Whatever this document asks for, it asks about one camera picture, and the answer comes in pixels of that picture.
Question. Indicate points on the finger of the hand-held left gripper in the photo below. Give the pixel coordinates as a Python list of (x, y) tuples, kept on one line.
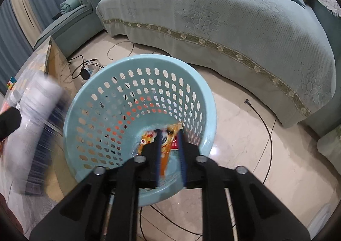
[(8, 124)]

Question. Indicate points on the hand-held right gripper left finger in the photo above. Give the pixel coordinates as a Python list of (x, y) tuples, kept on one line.
[(159, 151)]

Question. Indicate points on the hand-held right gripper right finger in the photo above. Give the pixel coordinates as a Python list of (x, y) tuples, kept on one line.
[(182, 151)]

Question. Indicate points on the orange snack packet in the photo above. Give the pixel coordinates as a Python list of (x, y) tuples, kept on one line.
[(170, 145)]

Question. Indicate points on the clear plastic packaging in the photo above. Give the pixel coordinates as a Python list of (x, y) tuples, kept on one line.
[(40, 92)]

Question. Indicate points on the light blue perforated plastic basket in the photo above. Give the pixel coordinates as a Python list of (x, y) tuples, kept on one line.
[(149, 58)]

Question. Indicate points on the colourful puzzle cube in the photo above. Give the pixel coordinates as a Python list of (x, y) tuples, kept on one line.
[(11, 84)]

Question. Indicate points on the black power adapter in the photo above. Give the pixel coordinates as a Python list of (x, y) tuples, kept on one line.
[(85, 74)]

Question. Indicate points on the white power strip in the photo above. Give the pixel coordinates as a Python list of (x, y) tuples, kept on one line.
[(93, 66)]

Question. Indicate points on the teal fabric sofa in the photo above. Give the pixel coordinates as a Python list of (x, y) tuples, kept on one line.
[(66, 36)]

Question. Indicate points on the beige curtain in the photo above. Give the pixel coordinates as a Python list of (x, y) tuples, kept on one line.
[(24, 9)]

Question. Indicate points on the black flat device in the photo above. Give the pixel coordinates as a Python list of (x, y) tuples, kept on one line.
[(56, 15)]

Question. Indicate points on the folded teal blanket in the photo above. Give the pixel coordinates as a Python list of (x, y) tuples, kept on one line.
[(70, 4)]

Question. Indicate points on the teal sofa cover with trim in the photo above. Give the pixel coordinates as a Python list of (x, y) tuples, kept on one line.
[(213, 17)]

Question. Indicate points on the white lace cloth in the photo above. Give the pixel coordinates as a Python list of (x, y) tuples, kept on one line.
[(329, 1)]

